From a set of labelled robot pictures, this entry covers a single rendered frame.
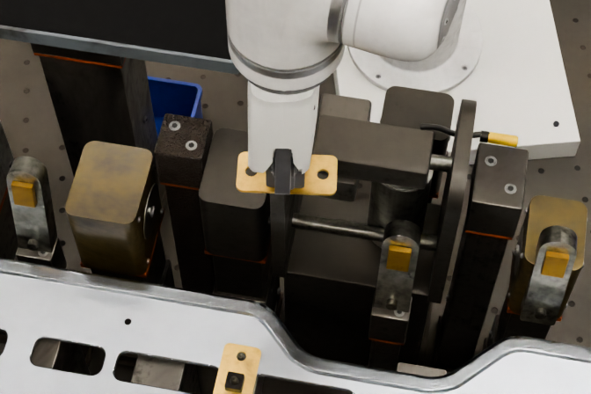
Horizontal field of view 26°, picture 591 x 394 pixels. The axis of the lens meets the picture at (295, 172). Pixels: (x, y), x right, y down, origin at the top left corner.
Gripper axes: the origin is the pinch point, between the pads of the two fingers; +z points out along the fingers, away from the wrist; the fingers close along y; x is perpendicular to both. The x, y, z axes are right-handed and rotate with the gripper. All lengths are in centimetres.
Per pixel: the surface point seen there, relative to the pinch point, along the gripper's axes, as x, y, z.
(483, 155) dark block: 18.9, -12.0, 17.3
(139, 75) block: -18.1, -28.2, 29.5
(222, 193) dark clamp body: -6.8, -8.7, 21.5
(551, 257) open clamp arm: 25.5, -2.2, 19.6
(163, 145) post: -13.0, -12.8, 19.6
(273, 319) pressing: -1.1, 1.5, 29.1
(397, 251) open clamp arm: 10.8, -2.4, 20.2
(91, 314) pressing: -19.7, 1.6, 29.5
